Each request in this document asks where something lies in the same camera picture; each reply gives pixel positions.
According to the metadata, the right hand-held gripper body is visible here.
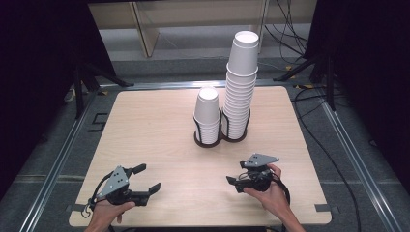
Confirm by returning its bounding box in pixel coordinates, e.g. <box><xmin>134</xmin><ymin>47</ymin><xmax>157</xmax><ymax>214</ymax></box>
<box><xmin>236</xmin><ymin>153</ymin><xmax>280</xmax><ymax>193</ymax></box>

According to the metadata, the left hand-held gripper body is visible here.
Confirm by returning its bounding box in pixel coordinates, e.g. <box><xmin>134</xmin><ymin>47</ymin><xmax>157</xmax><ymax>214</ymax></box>
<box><xmin>95</xmin><ymin>165</ymin><xmax>151</xmax><ymax>207</ymax></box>

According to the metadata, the black wire cup holder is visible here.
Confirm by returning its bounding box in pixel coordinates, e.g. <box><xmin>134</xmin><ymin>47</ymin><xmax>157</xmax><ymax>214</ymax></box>
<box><xmin>192</xmin><ymin>107</ymin><xmax>251</xmax><ymax>149</ymax></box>

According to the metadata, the short stack of paper cups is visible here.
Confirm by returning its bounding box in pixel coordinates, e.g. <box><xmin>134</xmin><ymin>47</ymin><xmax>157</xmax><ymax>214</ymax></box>
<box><xmin>192</xmin><ymin>86</ymin><xmax>222</xmax><ymax>145</ymax></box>

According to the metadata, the tall stack of paper cups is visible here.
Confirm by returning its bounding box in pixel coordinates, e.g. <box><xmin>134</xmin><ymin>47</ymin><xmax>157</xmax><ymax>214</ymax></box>
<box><xmin>221</xmin><ymin>30</ymin><xmax>260</xmax><ymax>140</ymax></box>

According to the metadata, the person's right hand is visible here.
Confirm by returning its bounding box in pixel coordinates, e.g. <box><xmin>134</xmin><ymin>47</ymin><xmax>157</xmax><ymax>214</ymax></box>
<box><xmin>244</xmin><ymin>163</ymin><xmax>291</xmax><ymax>218</ymax></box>

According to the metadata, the person's left hand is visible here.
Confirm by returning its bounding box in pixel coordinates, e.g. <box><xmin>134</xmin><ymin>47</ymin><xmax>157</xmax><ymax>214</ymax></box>
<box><xmin>86</xmin><ymin>199</ymin><xmax>136</xmax><ymax>230</ymax></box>

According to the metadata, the black metal stand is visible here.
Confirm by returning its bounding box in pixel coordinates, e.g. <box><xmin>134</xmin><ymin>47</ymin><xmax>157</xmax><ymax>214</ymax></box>
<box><xmin>273</xmin><ymin>52</ymin><xmax>337</xmax><ymax>112</ymax></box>
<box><xmin>73</xmin><ymin>61</ymin><xmax>134</xmax><ymax>120</ymax></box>

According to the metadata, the black curtain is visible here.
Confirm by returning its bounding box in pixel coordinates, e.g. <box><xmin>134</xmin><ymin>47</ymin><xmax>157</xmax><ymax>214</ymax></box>
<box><xmin>304</xmin><ymin>0</ymin><xmax>410</xmax><ymax>194</ymax></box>
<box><xmin>0</xmin><ymin>0</ymin><xmax>116</xmax><ymax>201</ymax></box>

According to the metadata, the light wooden shelf unit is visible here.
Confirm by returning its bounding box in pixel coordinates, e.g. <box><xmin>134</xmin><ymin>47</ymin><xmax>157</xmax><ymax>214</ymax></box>
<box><xmin>88</xmin><ymin>0</ymin><xmax>318</xmax><ymax>59</ymax></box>

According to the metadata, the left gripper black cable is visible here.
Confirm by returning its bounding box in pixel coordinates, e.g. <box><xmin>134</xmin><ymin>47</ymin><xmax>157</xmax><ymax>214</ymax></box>
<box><xmin>81</xmin><ymin>172</ymin><xmax>114</xmax><ymax>219</ymax></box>

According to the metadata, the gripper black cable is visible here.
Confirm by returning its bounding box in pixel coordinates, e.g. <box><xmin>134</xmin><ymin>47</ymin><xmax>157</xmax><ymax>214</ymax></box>
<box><xmin>270</xmin><ymin>173</ymin><xmax>292</xmax><ymax>232</ymax></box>
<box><xmin>81</xmin><ymin>172</ymin><xmax>114</xmax><ymax>219</ymax></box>

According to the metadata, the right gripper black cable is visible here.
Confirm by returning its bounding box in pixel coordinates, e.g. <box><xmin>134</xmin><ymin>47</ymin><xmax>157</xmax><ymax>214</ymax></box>
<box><xmin>270</xmin><ymin>173</ymin><xmax>292</xmax><ymax>232</ymax></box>

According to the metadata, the metal floor rail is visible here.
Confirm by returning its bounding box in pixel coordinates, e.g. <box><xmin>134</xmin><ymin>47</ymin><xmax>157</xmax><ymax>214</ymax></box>
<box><xmin>320</xmin><ymin>100</ymin><xmax>404</xmax><ymax>232</ymax></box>
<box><xmin>18</xmin><ymin>93</ymin><xmax>98</xmax><ymax>232</ymax></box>

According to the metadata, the long black floor cable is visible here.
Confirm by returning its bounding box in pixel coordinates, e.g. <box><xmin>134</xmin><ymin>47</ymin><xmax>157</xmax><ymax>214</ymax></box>
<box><xmin>291</xmin><ymin>85</ymin><xmax>362</xmax><ymax>232</ymax></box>

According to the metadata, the bundle of black cables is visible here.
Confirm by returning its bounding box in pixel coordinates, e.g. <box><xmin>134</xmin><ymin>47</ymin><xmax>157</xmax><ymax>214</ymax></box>
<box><xmin>264</xmin><ymin>0</ymin><xmax>310</xmax><ymax>66</ymax></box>

